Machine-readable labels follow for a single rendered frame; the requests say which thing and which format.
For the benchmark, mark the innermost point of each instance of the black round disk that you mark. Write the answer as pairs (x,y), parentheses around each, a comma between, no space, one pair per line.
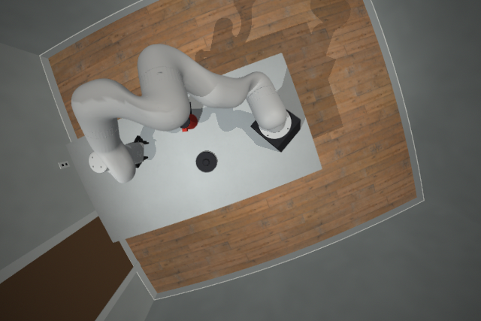
(206,161)

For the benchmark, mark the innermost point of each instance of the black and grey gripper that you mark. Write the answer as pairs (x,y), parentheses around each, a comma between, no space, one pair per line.
(137,148)

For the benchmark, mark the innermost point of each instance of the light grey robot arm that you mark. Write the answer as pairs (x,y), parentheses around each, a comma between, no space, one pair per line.
(166,75)

